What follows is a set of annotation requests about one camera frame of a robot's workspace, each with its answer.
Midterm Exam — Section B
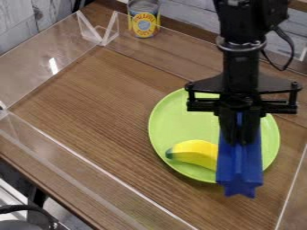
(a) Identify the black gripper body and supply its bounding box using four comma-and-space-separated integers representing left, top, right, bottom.
184, 50, 301, 117

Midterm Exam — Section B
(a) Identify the green plate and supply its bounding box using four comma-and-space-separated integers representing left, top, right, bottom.
148, 88, 280, 183

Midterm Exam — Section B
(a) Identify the yellow labelled tin can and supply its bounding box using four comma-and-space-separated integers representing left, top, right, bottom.
126, 0, 160, 39

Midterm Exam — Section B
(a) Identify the black cable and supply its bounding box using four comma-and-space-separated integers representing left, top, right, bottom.
260, 25, 296, 72

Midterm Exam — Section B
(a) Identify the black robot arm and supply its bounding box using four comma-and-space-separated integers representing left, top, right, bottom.
184, 0, 301, 145

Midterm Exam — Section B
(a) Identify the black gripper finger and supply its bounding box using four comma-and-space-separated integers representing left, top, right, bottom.
218, 109, 237, 144
241, 110, 260, 145

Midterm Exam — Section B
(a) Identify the blue plastic block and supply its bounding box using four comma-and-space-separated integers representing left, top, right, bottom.
216, 112, 263, 199

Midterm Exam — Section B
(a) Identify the black metal table bracket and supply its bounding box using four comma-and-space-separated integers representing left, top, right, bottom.
25, 186, 70, 230

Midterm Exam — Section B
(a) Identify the yellow toy banana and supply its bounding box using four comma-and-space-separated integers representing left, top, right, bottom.
165, 139, 218, 171

